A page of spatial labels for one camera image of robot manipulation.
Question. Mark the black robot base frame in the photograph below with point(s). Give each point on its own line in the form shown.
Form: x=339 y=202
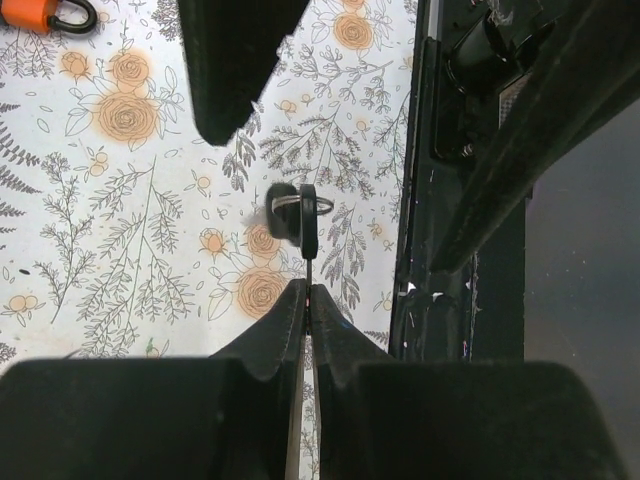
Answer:
x=501 y=90

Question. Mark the black keys bunch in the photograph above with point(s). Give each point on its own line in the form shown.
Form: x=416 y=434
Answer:
x=292 y=214

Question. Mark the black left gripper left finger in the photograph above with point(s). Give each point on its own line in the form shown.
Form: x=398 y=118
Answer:
x=231 y=415

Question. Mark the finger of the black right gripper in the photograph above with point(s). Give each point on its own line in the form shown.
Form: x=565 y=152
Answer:
x=231 y=50

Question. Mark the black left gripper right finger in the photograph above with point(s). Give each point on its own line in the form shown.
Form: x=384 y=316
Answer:
x=382 y=418

